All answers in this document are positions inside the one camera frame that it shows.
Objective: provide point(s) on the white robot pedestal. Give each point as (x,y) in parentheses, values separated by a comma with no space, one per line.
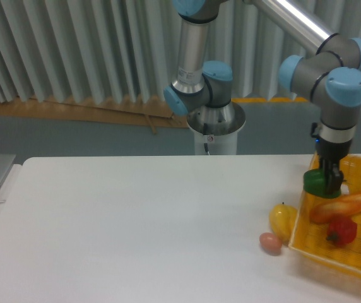
(215,145)

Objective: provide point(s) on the yellow woven basket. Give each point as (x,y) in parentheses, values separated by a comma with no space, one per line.
(309,239)

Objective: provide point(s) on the pink egg-shaped potato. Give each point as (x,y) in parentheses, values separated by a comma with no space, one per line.
(270,243)

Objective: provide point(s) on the brown cardboard sheet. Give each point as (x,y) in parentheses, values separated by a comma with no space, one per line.
(153,114)

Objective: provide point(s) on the yellow bell pepper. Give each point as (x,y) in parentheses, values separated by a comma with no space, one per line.
(282,221)

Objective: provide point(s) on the baguette bread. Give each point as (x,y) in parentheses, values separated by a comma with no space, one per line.
(344,206)

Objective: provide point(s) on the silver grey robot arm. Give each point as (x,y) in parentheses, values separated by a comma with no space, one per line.
(329,76)

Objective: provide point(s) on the green bell pepper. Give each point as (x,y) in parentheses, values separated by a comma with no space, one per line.
(314,183)

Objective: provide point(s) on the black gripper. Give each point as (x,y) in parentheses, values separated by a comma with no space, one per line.
(330,154)

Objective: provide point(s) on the red bell pepper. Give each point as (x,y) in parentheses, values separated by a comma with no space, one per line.
(342,231)

